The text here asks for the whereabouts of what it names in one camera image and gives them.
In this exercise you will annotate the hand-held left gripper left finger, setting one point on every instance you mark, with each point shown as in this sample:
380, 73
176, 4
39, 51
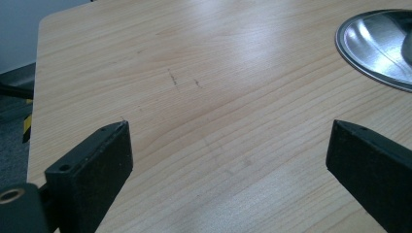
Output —
87, 174

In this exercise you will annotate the yellow black striped tape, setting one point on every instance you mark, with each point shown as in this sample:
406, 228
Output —
27, 127

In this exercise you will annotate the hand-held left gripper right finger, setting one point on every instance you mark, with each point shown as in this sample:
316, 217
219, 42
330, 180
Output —
375, 171

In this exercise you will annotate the round metal plate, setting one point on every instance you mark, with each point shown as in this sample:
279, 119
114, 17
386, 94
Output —
372, 48

